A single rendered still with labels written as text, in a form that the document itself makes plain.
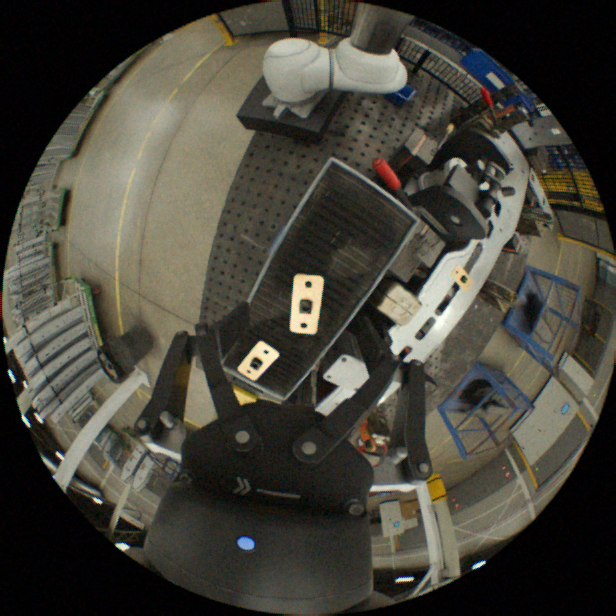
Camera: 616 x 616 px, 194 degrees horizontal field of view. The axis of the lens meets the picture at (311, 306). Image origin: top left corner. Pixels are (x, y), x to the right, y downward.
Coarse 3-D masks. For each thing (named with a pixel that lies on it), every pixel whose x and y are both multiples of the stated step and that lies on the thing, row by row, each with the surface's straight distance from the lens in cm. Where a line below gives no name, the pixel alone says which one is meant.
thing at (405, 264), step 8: (400, 256) 32; (408, 256) 33; (392, 264) 32; (400, 264) 32; (408, 264) 33; (416, 264) 34; (392, 272) 33; (400, 272) 33; (408, 272) 33; (408, 280) 34
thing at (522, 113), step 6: (516, 108) 66; (522, 108) 67; (516, 114) 66; (522, 114) 65; (504, 120) 70; (510, 120) 67; (516, 120) 67; (522, 120) 66; (528, 120) 67; (504, 126) 69; (510, 126) 68; (504, 132) 70
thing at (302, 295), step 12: (300, 276) 23; (312, 276) 23; (300, 288) 24; (312, 288) 23; (300, 300) 24; (312, 300) 24; (300, 312) 24; (312, 312) 25; (300, 324) 25; (312, 324) 25
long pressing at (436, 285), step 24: (504, 144) 86; (528, 168) 98; (504, 216) 70; (480, 240) 59; (504, 240) 69; (456, 264) 53; (480, 264) 60; (432, 288) 49; (480, 288) 62; (432, 312) 52; (456, 312) 57; (408, 336) 51; (432, 336) 56; (408, 360) 57
